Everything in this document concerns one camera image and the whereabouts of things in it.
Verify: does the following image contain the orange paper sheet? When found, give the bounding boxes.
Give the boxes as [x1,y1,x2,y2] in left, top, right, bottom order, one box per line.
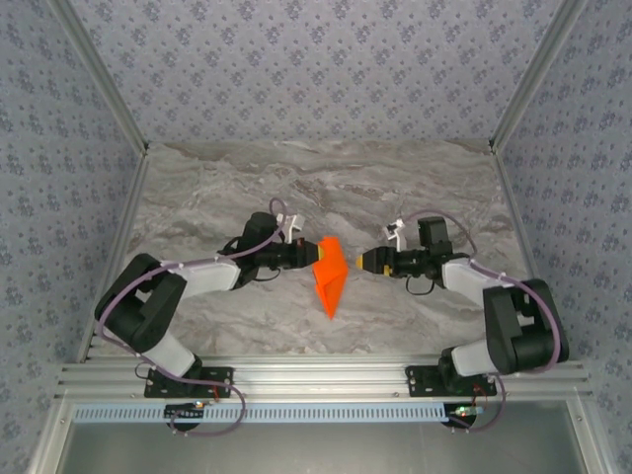
[311,236,350,321]

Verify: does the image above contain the aluminium mounting beam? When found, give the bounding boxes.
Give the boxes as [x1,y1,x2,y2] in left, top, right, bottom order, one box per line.
[53,355,593,400]

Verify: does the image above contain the small circuit board with LED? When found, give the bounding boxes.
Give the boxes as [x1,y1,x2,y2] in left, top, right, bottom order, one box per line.
[165,402,206,422]
[446,403,484,422]

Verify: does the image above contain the grey metal panel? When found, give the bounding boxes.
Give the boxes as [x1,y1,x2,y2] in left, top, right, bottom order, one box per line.
[34,399,608,474]

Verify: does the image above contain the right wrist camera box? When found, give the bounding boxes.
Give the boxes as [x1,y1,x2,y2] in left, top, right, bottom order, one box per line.
[386,220,409,250]

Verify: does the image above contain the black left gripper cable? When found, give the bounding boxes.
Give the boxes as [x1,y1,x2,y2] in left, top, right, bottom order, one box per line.
[216,236,285,283]

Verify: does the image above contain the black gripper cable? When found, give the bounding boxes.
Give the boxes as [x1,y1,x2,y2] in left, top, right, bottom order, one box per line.
[405,272,439,297]
[216,236,285,283]

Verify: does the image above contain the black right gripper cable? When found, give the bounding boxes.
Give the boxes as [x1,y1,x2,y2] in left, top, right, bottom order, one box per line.
[405,272,439,297]

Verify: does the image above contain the aluminium side rail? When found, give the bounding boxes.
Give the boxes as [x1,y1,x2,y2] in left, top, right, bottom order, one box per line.
[491,147,567,359]
[76,147,150,364]

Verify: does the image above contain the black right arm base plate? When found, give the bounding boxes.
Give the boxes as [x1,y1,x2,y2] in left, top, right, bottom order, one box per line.
[404,364,498,398]

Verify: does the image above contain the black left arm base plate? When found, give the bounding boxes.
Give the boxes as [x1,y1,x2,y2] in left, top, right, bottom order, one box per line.
[143,365,235,399]

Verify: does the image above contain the slotted light blue cable duct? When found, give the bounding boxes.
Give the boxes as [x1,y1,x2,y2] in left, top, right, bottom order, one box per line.
[72,402,478,425]

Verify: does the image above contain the aluminium corner post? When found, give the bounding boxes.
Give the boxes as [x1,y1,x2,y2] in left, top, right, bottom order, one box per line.
[48,0,150,155]
[488,0,589,153]

